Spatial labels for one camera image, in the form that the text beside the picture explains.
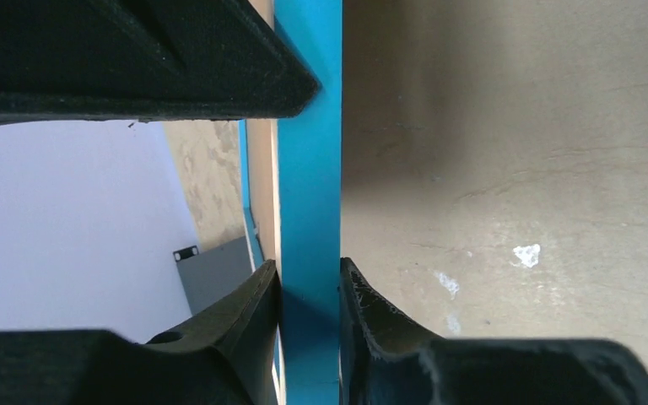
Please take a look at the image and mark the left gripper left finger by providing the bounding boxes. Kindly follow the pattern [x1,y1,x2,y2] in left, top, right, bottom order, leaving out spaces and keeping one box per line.
[0,261,280,404]

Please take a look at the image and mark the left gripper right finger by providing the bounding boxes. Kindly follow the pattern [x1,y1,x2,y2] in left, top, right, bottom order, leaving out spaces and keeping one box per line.
[339,258,648,404]

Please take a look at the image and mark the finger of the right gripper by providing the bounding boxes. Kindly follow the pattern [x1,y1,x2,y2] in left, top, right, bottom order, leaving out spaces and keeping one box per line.
[0,1,319,126]

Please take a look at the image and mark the blue wooden picture frame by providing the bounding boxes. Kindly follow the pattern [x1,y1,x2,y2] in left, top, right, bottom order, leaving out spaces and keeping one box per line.
[239,1,343,404]

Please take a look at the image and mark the brown cardboard backing board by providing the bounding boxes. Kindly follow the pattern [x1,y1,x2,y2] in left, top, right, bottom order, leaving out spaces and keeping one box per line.
[246,119,280,260]

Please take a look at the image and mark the dark flat box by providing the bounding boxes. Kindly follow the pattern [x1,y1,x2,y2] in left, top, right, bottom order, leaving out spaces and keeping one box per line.
[173,236,252,315]

